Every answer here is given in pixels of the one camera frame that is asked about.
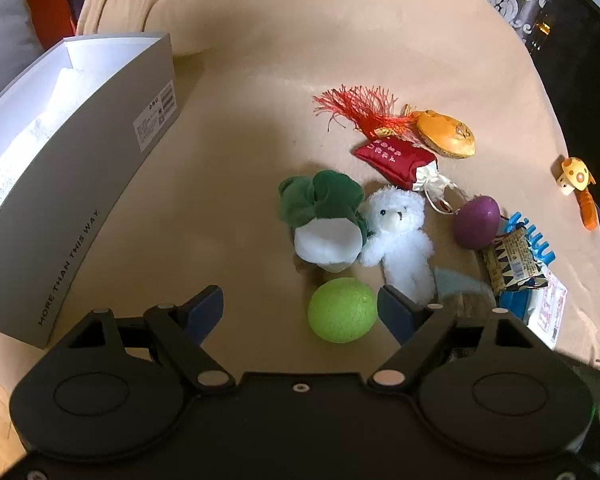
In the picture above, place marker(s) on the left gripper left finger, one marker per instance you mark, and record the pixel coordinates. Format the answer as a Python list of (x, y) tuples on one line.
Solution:
[(178, 332)]

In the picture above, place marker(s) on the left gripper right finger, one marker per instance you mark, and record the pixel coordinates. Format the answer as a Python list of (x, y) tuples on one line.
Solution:
[(422, 334)]

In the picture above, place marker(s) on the green white plush vegetable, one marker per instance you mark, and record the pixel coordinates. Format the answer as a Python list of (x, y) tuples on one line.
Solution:
[(323, 213)]

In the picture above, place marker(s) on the orange satin pouch red tassel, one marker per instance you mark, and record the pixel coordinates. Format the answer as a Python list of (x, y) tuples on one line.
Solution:
[(371, 111)]

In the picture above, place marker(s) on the grey felt piece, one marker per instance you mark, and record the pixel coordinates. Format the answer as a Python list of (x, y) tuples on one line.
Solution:
[(470, 298)]

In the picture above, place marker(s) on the green ball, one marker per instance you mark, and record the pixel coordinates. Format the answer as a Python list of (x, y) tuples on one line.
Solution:
[(342, 310)]

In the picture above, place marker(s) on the white teddy bear plush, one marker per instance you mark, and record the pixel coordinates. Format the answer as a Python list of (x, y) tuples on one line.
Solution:
[(396, 240)]

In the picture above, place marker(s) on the patterned snack packet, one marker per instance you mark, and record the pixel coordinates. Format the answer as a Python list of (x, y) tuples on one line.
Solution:
[(511, 265)]

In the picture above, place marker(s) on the purple egg toy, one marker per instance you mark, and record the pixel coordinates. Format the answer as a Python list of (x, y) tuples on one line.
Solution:
[(476, 223)]

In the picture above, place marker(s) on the white printed card packet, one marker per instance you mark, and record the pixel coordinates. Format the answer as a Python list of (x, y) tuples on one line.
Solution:
[(546, 307)]

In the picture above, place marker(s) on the blue plastic comb toy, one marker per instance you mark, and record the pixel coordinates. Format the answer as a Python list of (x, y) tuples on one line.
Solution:
[(517, 300)]

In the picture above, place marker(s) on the red fabric charm pouch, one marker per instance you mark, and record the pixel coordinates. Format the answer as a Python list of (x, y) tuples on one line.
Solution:
[(404, 164)]

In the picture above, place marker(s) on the beige fabric cover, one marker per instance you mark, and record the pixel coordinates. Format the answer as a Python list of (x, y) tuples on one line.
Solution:
[(202, 208)]

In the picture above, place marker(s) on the orange giraffe toy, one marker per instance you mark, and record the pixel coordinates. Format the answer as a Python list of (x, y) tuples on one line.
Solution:
[(575, 178)]

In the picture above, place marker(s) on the grey cardboard shoe box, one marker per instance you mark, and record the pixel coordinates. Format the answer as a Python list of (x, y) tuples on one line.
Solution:
[(75, 126)]

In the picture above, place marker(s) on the red satin cushion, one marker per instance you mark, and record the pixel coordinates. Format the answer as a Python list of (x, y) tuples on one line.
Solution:
[(52, 21)]

